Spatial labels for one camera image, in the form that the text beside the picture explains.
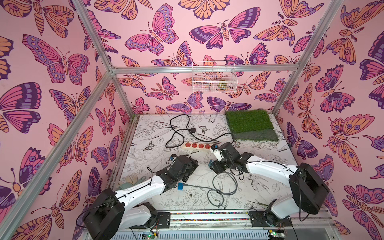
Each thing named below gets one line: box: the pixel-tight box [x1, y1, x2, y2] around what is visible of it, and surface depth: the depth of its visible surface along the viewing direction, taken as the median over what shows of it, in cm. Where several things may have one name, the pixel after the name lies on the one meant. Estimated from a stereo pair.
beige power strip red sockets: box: [181, 142, 214, 150], surface depth 101 cm
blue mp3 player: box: [177, 182, 184, 191], surface depth 87 cm
